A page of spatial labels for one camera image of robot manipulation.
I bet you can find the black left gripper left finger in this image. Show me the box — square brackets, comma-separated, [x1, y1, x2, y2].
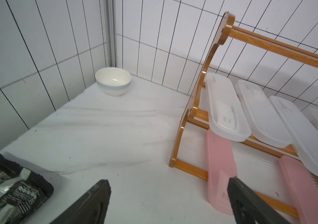
[52, 179, 111, 224]

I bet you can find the pink pencil case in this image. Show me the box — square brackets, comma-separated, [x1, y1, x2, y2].
[279, 156, 318, 224]
[206, 129, 238, 215]

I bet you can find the white ceramic bowl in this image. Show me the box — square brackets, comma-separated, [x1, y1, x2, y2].
[94, 67, 132, 97]

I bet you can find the orange wooden two-tier shelf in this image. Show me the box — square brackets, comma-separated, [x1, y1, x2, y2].
[169, 12, 318, 221]

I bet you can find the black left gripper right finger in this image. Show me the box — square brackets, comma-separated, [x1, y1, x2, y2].
[227, 177, 289, 224]

